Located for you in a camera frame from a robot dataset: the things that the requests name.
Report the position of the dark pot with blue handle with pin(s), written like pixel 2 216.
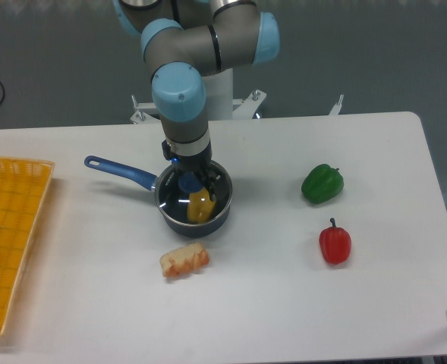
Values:
pixel 148 181

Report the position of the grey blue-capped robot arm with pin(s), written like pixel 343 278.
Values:
pixel 179 51

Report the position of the yellow plastic basket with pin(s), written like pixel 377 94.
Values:
pixel 24 184

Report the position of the glass lid with blue knob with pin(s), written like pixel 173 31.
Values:
pixel 172 194

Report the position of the red bell pepper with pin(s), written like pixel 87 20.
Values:
pixel 335 244

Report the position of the yellow bell pepper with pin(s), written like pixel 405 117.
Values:
pixel 200 207

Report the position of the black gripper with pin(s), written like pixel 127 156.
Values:
pixel 193 158

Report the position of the green bell pepper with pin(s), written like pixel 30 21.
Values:
pixel 322 184

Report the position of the toy bread roll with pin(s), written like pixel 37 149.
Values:
pixel 184 260

